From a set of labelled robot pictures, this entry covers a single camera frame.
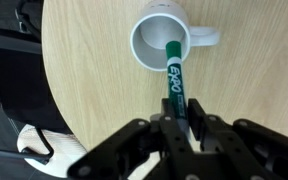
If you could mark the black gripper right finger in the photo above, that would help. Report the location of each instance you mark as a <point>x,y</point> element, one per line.
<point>237,146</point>

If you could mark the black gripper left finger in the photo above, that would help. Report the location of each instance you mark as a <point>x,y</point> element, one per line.
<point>157,140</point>

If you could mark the green Expo marker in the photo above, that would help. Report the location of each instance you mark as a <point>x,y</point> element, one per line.
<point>176,83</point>

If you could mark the white round disc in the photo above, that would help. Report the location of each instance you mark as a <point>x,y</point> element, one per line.
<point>64,150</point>

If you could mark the white ceramic mug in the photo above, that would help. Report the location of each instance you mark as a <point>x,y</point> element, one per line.
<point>150,33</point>

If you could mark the black mesh office chair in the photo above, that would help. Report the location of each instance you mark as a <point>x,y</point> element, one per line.
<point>17,83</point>

